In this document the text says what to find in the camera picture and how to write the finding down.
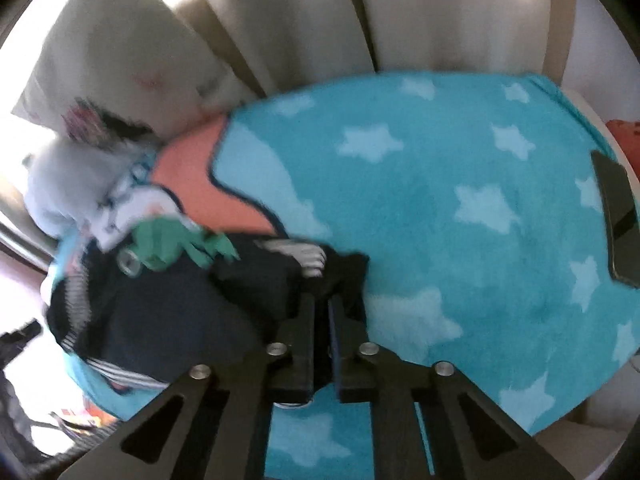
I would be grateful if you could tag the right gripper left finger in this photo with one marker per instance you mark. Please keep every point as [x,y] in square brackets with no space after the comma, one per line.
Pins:
[293,380]

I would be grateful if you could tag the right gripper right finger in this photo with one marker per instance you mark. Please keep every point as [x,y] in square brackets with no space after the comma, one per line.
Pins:
[353,373]

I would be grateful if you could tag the black white striped pants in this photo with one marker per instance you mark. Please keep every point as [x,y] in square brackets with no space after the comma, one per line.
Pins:
[142,306]

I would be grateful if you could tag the turquoise cartoon star blanket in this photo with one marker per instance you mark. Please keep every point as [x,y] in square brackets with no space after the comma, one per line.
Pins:
[474,197]

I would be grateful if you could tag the white plush pillow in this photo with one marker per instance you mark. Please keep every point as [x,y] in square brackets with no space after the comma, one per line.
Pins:
[67,181]

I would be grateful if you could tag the black smartphone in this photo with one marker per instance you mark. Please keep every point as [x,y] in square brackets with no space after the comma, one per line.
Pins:
[621,219]

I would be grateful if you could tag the beige padded headboard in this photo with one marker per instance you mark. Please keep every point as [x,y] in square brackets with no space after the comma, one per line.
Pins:
[279,45]

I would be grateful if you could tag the white floral pillow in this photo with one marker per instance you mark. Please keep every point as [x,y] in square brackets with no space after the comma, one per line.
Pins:
[115,71]

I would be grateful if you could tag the red orange cushion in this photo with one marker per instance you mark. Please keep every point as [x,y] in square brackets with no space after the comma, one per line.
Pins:
[627,136]

